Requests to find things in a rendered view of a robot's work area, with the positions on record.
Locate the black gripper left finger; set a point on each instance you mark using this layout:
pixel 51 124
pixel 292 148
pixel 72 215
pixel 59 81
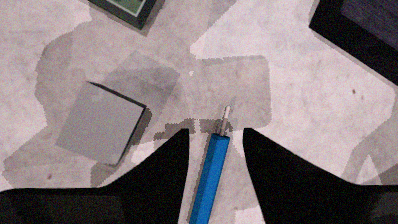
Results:
pixel 150 193

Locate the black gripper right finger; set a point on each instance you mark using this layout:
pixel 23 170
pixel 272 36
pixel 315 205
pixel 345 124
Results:
pixel 291 190

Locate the grey keyboard with keys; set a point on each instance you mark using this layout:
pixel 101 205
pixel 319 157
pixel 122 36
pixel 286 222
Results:
pixel 134 12

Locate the dark blue stylus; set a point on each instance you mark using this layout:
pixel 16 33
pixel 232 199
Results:
pixel 211 174

